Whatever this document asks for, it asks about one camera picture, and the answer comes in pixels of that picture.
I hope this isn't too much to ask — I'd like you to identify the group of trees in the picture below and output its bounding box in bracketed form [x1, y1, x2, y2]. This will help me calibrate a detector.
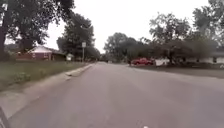
[103, 32, 151, 64]

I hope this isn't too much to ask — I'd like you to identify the red car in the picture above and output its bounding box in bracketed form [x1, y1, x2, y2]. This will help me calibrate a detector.
[131, 57, 154, 66]

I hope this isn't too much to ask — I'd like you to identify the sign on pole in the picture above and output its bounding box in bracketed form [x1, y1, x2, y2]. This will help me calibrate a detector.
[81, 41, 87, 63]

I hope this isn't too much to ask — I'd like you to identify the grey asphalt road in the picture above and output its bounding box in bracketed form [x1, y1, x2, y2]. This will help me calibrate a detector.
[6, 61, 224, 128]

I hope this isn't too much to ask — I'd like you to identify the white vehicle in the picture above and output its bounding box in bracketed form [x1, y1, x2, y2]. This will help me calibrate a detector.
[154, 58, 171, 67]

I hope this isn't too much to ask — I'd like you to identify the red brick house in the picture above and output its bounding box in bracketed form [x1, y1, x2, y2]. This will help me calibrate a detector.
[14, 45, 68, 62]

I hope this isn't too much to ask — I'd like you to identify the grass lawn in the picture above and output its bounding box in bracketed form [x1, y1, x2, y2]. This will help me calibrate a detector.
[0, 60, 89, 93]

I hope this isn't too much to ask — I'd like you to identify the grass verge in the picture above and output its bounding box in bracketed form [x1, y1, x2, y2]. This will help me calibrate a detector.
[133, 64, 224, 80]

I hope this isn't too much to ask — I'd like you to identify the concrete gutter strip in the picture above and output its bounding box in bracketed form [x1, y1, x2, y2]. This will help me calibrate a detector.
[0, 73, 73, 120]

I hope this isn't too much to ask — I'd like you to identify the pale low house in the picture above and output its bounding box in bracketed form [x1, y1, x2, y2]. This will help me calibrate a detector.
[186, 49, 224, 65]

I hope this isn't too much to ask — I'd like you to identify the large dark tree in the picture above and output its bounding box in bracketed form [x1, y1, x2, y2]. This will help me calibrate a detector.
[0, 0, 76, 63]

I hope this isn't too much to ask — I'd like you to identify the tall tree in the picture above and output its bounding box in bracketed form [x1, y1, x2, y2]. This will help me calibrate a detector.
[192, 0, 224, 51]

